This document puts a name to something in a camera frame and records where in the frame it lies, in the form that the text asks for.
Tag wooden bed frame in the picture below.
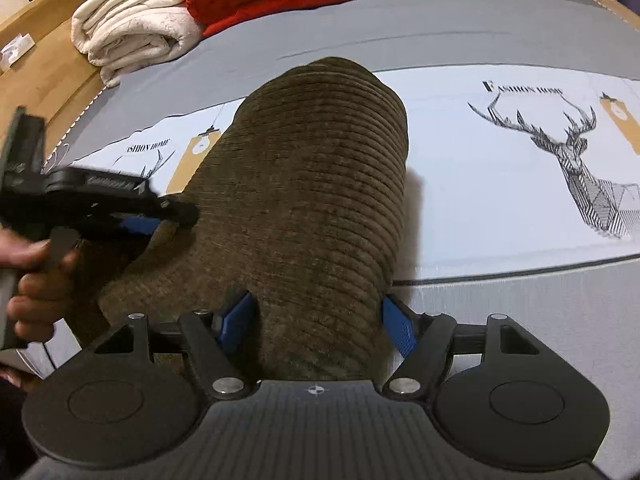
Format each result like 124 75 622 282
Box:
0 0 640 161

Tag grey printed bed sheet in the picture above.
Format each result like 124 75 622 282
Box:
15 0 640 480

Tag small white object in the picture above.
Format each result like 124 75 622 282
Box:
0 34 36 69

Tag white folded blanket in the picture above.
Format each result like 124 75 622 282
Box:
71 0 205 89

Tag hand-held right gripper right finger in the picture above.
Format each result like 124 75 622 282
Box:
381 294 551 402

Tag brown corduroy pants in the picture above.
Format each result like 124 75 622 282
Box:
70 58 412 382

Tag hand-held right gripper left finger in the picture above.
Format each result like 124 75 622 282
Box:
93 290 259 402

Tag person's left hand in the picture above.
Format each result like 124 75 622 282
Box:
0 227 83 345

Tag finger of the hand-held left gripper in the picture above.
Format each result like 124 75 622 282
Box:
75 215 166 247
118 195 202 228

